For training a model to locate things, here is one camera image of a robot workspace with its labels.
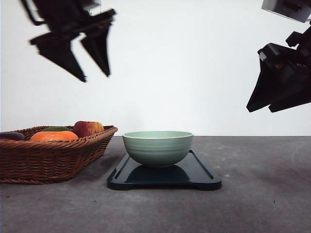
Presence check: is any black image-right gripper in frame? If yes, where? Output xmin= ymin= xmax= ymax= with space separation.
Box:
xmin=246 ymin=26 xmax=311 ymax=113

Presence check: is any black image-left gripper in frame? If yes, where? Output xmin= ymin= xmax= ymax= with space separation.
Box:
xmin=21 ymin=0 xmax=115 ymax=82

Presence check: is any light green ceramic bowl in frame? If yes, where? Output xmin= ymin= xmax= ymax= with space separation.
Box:
xmin=122 ymin=131 xmax=193 ymax=167

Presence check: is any brown woven wicker basket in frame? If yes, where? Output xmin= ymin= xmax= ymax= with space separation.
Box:
xmin=0 ymin=125 xmax=118 ymax=184

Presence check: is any red yellow apple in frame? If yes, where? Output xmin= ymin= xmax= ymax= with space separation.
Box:
xmin=73 ymin=121 xmax=104 ymax=137

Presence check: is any dark green avocado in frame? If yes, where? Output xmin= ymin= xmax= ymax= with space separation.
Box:
xmin=43 ymin=126 xmax=71 ymax=132

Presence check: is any orange tangerine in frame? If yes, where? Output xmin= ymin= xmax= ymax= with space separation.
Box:
xmin=30 ymin=131 xmax=79 ymax=141

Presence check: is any dark purple eggplant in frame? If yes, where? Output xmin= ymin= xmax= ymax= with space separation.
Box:
xmin=0 ymin=132 xmax=26 ymax=140

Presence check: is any dark rectangular serving tray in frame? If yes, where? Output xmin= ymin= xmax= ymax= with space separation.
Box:
xmin=107 ymin=151 xmax=222 ymax=190

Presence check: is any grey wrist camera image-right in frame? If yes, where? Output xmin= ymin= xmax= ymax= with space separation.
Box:
xmin=261 ymin=0 xmax=311 ymax=23

